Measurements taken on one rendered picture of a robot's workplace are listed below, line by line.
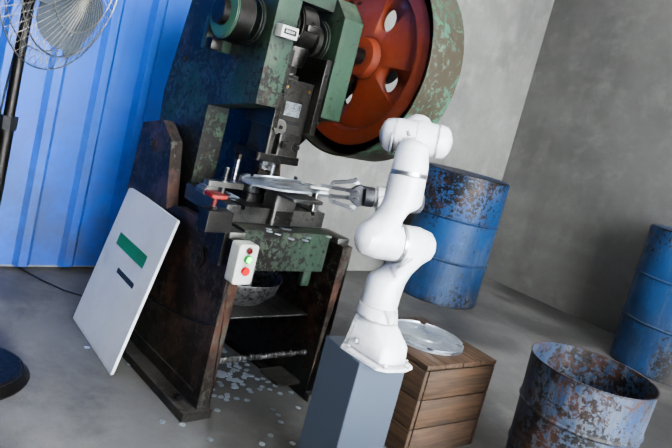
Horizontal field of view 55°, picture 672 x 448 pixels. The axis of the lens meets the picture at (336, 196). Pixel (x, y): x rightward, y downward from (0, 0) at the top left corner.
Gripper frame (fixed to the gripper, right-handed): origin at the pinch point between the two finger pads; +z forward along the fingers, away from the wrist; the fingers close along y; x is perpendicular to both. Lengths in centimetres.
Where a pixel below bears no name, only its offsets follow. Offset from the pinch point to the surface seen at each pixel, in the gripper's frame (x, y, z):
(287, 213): 3.3, -9.7, 10.4
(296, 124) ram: -5.6, 22.0, 11.7
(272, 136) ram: 0.2, 16.8, 19.6
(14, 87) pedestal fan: 34, 23, 96
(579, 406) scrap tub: 50, -48, -88
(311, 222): -8.2, -14.2, 0.8
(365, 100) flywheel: -28.0, 34.3, -14.3
